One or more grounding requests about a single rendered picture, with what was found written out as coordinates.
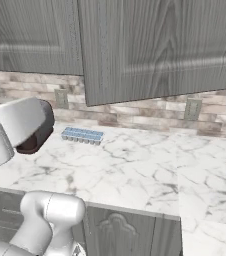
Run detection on blue ice cube tray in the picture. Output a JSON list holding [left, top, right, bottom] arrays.
[[61, 126, 105, 146]]

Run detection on grey wall cupboard door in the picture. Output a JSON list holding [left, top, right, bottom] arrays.
[[77, 0, 226, 107], [0, 0, 84, 76]]

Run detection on grey base cupboard door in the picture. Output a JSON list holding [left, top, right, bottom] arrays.
[[84, 205, 181, 256], [0, 188, 27, 244]]

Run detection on grey wall socket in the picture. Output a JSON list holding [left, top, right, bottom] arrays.
[[183, 97, 203, 122], [54, 88, 70, 110]]

